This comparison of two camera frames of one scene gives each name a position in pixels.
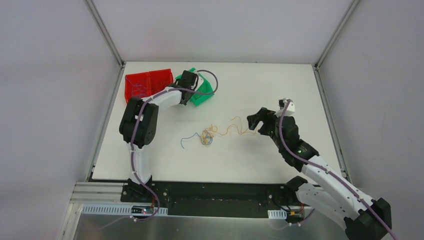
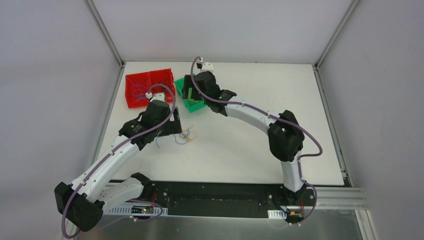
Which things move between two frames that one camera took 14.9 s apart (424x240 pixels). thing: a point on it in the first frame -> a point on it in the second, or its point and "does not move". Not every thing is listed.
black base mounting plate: (211, 198) does not move
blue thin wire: (138, 90) does not move
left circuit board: (142, 210) does not move
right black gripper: (266, 120) -> (191, 91)
